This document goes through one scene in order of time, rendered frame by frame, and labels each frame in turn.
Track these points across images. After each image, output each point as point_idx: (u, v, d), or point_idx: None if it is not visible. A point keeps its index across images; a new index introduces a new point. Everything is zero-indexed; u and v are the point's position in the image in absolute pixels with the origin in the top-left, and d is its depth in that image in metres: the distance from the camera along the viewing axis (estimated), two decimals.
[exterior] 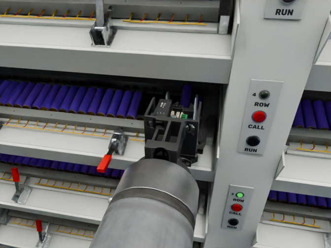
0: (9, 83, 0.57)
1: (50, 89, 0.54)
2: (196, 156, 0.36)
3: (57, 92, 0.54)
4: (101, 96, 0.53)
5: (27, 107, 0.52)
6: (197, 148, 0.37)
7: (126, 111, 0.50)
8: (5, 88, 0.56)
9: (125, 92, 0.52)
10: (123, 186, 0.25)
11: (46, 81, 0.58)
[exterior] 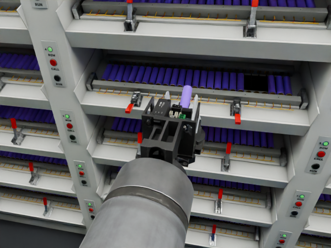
0: (138, 68, 0.76)
1: (173, 72, 0.73)
2: (193, 157, 0.36)
3: (178, 74, 0.73)
4: (214, 76, 0.71)
5: (160, 84, 0.71)
6: (195, 148, 0.37)
7: (236, 87, 0.69)
8: (136, 71, 0.75)
9: (231, 73, 0.71)
10: (117, 184, 0.25)
11: (163, 67, 0.77)
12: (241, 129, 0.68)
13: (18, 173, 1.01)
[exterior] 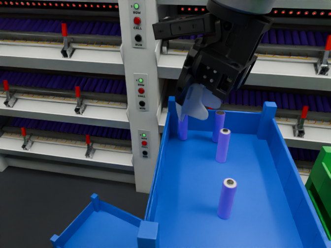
0: None
1: None
2: (195, 55, 0.36)
3: None
4: None
5: None
6: (190, 67, 0.37)
7: None
8: None
9: None
10: None
11: None
12: (63, 0, 0.66)
13: None
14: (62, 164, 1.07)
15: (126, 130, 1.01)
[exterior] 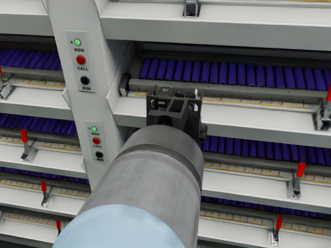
0: (183, 63, 0.61)
1: (229, 68, 0.58)
2: (198, 143, 0.35)
3: (236, 70, 0.58)
4: (283, 73, 0.56)
5: (215, 83, 0.56)
6: (199, 137, 0.37)
7: (315, 86, 0.54)
8: (182, 67, 0.60)
9: (306, 69, 0.56)
10: (126, 147, 0.23)
11: None
12: (325, 147, 0.52)
13: (28, 192, 0.85)
14: None
15: None
